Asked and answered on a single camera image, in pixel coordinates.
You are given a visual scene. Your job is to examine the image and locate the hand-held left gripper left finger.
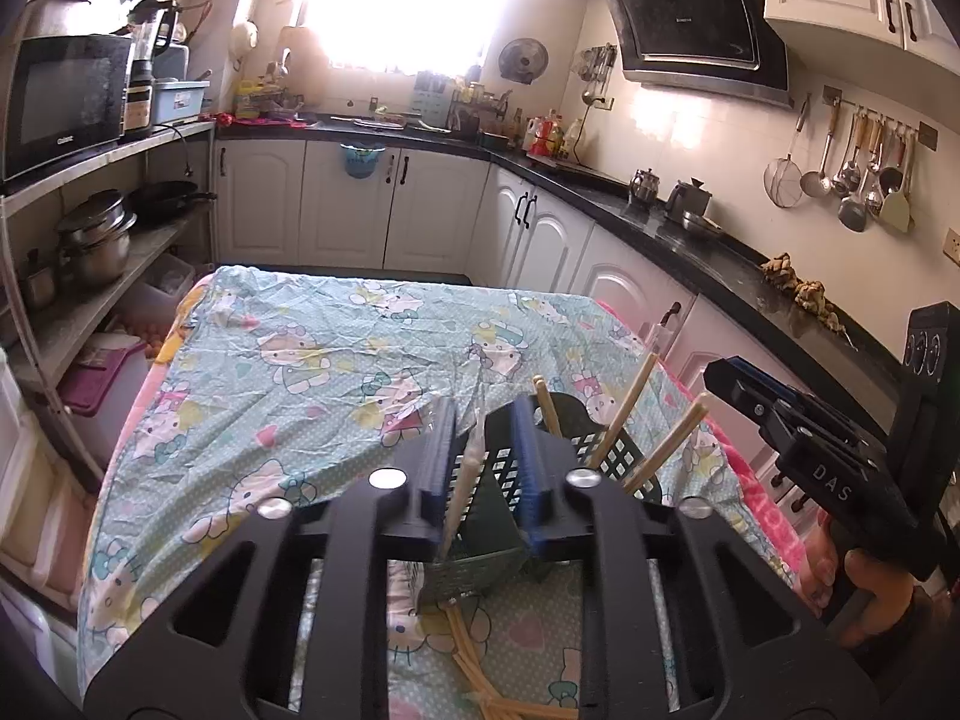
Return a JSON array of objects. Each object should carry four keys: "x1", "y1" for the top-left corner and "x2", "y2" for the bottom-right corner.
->
[{"x1": 81, "y1": 397, "x2": 457, "y2": 720}]

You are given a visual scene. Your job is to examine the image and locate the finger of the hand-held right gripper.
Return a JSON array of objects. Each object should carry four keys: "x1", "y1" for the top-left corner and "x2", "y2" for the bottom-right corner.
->
[
  {"x1": 730, "y1": 357, "x2": 891, "y2": 445},
  {"x1": 703, "y1": 357, "x2": 865, "y2": 460}
]

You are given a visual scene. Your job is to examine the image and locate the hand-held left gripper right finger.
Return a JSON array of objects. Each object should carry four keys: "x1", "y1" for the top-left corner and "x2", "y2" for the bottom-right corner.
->
[{"x1": 512, "y1": 397, "x2": 880, "y2": 720}]

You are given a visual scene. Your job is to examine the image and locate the dark green plastic utensil basket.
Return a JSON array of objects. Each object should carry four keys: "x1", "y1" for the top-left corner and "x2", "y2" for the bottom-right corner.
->
[{"x1": 416, "y1": 390, "x2": 665, "y2": 608}]

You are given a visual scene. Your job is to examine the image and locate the bunch of bamboo chopsticks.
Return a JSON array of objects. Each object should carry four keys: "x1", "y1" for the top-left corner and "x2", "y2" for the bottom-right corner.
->
[{"x1": 442, "y1": 600, "x2": 582, "y2": 720}]

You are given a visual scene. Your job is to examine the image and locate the bunch of hanging steel utensils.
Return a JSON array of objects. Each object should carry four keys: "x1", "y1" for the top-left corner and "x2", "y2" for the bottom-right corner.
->
[{"x1": 831, "y1": 109, "x2": 908, "y2": 233}]

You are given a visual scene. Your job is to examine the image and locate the person's right hand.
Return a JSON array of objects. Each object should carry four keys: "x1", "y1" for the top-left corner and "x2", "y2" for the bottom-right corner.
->
[{"x1": 801, "y1": 521, "x2": 921, "y2": 651}]

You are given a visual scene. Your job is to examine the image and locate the pile of dried roots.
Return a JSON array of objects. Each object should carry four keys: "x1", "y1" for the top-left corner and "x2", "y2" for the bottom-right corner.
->
[{"x1": 761, "y1": 251, "x2": 848, "y2": 335}]

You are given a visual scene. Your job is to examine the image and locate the black kitchen countertop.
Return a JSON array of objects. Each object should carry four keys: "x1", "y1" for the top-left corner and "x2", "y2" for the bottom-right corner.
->
[{"x1": 214, "y1": 112, "x2": 923, "y2": 428}]

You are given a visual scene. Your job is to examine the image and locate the cartoon printed light blue sheet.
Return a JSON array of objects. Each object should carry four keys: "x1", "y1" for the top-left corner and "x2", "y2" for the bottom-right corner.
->
[{"x1": 75, "y1": 264, "x2": 811, "y2": 720}]

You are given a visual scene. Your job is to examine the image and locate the steel kettle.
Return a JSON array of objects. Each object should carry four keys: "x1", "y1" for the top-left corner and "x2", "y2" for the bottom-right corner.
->
[{"x1": 665, "y1": 178, "x2": 713, "y2": 226}]

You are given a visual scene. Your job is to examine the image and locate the steel ladle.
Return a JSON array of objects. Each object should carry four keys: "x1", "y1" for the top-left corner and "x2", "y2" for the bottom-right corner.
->
[{"x1": 799, "y1": 101, "x2": 839, "y2": 198}]

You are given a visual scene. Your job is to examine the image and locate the pale green spatula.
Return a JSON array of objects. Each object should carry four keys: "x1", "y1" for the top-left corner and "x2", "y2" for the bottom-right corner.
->
[{"x1": 881, "y1": 131, "x2": 917, "y2": 235}]

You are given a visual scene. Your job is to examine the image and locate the blue hanging plastic bin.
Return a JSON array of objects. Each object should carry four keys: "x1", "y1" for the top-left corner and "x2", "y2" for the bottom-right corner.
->
[{"x1": 341, "y1": 142, "x2": 382, "y2": 181}]

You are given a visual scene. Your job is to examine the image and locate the clear plastic container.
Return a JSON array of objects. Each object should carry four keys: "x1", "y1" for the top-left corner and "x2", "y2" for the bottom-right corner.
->
[{"x1": 142, "y1": 255, "x2": 197, "y2": 308}]

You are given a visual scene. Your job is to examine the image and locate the cluster of condiment bottles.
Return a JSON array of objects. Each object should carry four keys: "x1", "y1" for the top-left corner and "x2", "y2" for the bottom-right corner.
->
[{"x1": 525, "y1": 111, "x2": 586, "y2": 162}]

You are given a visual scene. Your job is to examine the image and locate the clear box with purple lid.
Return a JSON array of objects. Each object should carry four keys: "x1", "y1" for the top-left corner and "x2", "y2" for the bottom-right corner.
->
[{"x1": 56, "y1": 341, "x2": 151, "y2": 428}]

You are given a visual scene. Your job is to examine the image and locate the small hanging kitchen tools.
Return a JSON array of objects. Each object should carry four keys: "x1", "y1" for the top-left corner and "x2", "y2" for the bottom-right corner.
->
[{"x1": 577, "y1": 45, "x2": 620, "y2": 102}]

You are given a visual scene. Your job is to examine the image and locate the light blue utensil caddy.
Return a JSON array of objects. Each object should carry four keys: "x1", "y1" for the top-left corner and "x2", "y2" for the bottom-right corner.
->
[{"x1": 412, "y1": 71, "x2": 451, "y2": 125}]

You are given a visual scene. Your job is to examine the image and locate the metal shelf rack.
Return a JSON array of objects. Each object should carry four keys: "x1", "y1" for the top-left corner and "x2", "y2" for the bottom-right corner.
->
[{"x1": 0, "y1": 120, "x2": 218, "y2": 481}]

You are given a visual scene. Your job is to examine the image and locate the black frying pan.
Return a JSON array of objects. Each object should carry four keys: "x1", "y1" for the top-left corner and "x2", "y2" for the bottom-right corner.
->
[{"x1": 131, "y1": 180, "x2": 218, "y2": 226}]

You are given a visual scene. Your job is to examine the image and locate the black glass range hood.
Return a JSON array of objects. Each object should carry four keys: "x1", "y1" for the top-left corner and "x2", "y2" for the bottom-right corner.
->
[{"x1": 574, "y1": 0, "x2": 796, "y2": 112}]

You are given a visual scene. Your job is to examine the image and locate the red cloth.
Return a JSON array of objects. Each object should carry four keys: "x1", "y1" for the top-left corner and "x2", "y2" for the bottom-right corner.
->
[{"x1": 214, "y1": 111, "x2": 308, "y2": 128}]

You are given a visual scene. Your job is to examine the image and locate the pale blue drawer tower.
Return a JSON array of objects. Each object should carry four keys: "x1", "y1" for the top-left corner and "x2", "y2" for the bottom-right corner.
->
[{"x1": 0, "y1": 360, "x2": 102, "y2": 616}]

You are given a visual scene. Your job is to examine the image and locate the stacked steel pots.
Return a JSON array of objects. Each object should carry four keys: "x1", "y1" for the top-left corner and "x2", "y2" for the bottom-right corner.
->
[{"x1": 56, "y1": 190, "x2": 138, "y2": 287}]

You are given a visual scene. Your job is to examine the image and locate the pale yellow cutting board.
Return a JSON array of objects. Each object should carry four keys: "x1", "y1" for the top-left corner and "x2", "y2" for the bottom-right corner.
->
[{"x1": 279, "y1": 26, "x2": 323, "y2": 91}]

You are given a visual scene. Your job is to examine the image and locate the small steel pot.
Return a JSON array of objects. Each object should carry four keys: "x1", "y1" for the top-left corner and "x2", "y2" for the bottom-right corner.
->
[{"x1": 19, "y1": 247, "x2": 57, "y2": 308}]

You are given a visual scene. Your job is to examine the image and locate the blue plastic box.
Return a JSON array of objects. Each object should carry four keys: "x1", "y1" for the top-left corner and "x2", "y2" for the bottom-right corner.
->
[{"x1": 150, "y1": 79, "x2": 212, "y2": 127}]

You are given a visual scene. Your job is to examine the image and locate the kitchen window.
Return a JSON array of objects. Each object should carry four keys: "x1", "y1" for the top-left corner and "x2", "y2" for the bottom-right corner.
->
[{"x1": 300, "y1": 0, "x2": 518, "y2": 80}]

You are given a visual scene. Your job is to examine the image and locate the black blender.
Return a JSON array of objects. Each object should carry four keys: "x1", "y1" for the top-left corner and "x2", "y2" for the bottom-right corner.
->
[{"x1": 124, "y1": 0, "x2": 181, "y2": 136}]

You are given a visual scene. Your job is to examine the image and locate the black microwave oven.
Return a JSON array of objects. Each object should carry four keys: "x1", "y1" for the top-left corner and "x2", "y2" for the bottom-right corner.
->
[{"x1": 4, "y1": 34, "x2": 134, "y2": 181}]

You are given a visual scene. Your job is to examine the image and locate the grey tray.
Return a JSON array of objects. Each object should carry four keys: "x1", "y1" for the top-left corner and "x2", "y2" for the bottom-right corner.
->
[{"x1": 22, "y1": 0, "x2": 98, "y2": 38}]

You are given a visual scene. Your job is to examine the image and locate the wire mesh skimmer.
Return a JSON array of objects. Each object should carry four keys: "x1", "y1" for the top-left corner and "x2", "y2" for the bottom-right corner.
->
[{"x1": 763, "y1": 97, "x2": 812, "y2": 209}]

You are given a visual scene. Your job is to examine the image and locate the wall utensil rail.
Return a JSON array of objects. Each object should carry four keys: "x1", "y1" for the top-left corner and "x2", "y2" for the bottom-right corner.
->
[{"x1": 821, "y1": 85, "x2": 938, "y2": 151}]

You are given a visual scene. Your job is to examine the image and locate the black power cable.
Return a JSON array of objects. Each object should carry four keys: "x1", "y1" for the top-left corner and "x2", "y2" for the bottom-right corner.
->
[{"x1": 169, "y1": 124, "x2": 197, "y2": 177}]

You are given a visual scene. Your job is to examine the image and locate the small round wall fan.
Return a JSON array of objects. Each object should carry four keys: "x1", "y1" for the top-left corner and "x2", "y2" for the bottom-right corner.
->
[{"x1": 498, "y1": 37, "x2": 547, "y2": 85}]

